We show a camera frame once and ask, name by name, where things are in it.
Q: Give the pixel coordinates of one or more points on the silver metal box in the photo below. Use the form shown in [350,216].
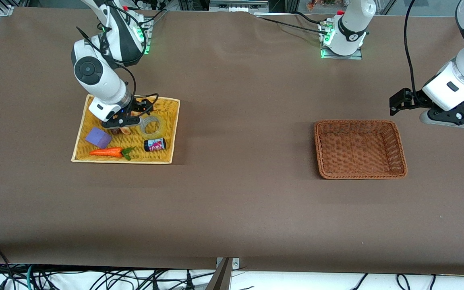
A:
[238,6]

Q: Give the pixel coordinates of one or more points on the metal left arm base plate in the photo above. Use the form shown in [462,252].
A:
[340,57]

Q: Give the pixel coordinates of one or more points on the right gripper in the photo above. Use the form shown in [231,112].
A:
[138,107]

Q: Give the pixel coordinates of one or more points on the orange toy carrot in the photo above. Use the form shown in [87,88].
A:
[107,152]

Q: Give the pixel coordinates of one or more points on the brown woven basket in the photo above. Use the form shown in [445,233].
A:
[361,151]

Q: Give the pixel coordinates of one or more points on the small dark can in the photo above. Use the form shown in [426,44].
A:
[154,145]

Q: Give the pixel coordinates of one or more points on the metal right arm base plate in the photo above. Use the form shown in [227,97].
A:
[149,30]

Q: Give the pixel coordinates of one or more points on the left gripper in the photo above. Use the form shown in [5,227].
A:
[415,100]

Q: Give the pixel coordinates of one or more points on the yellow woven basket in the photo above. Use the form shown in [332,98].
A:
[167,121]

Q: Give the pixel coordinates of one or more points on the clear yellowish tape roll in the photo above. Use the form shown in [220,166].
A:
[163,128]

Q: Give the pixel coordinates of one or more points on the purple foam cube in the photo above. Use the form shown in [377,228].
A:
[98,137]

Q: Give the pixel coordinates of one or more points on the white power strip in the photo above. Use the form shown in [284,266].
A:
[149,5]

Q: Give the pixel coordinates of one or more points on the brown toy lion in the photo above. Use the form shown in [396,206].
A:
[115,131]

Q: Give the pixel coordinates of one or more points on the orange background object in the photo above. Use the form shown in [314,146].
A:
[314,5]

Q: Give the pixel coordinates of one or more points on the dark slanted metal bar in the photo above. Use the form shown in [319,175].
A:
[220,280]

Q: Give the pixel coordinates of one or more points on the small metal table bracket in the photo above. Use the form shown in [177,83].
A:
[236,264]

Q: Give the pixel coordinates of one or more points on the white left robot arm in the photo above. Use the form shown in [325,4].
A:
[353,28]

